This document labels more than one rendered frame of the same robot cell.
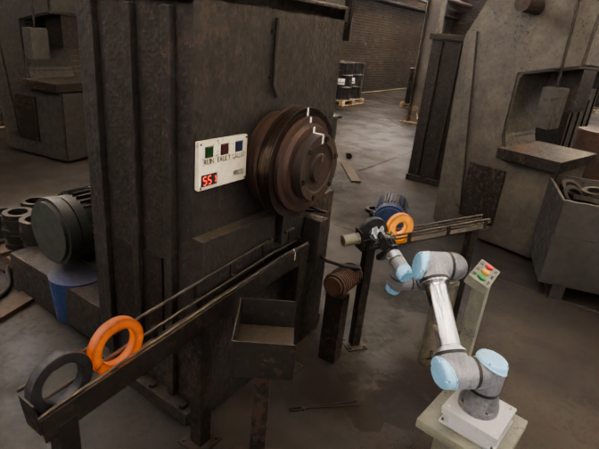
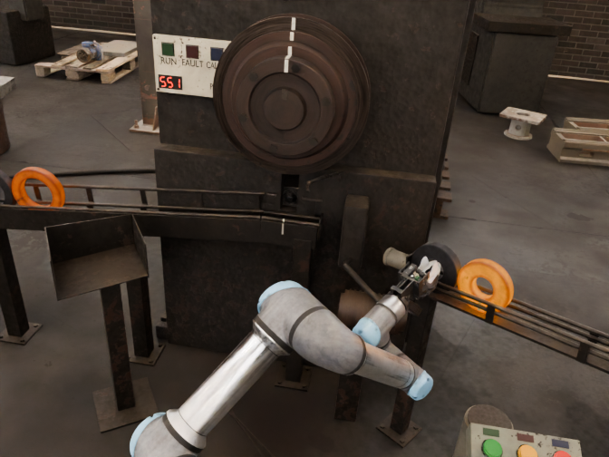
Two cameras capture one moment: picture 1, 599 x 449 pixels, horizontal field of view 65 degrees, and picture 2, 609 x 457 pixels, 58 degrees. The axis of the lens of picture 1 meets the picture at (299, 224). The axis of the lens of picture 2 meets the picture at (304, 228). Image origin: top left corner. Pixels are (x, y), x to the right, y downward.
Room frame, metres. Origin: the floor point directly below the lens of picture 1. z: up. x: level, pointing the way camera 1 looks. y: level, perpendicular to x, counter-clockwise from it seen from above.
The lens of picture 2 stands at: (1.31, -1.46, 1.59)
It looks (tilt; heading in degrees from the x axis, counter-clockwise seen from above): 29 degrees down; 64
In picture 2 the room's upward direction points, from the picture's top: 4 degrees clockwise
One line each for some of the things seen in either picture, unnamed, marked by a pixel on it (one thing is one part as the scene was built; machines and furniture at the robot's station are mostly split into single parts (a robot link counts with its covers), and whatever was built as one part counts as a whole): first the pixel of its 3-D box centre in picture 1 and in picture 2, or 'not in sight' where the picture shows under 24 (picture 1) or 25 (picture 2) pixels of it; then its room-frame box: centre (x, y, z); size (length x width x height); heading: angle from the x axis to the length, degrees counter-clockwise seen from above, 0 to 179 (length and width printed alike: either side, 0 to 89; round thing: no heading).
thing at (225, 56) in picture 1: (220, 190); (307, 128); (2.19, 0.40, 0.88); 1.08 x 0.73 x 1.76; 147
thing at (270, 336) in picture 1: (259, 403); (108, 328); (1.36, 0.08, 0.36); 0.26 x 0.20 x 0.72; 2
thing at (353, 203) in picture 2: (313, 239); (353, 231); (2.17, -0.08, 0.68); 0.11 x 0.08 x 0.24; 57
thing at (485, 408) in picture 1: (480, 395); not in sight; (1.44, -0.75, 0.42); 0.15 x 0.15 x 0.10
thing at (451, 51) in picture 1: (458, 114); not in sight; (5.88, -1.78, 0.88); 1.71 x 0.92 x 1.76; 147
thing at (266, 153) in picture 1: (296, 162); (291, 98); (1.96, 0.04, 1.11); 0.47 x 0.06 x 0.47; 147
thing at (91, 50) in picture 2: not in sight; (94, 50); (1.76, 4.80, 0.25); 0.40 x 0.24 x 0.22; 57
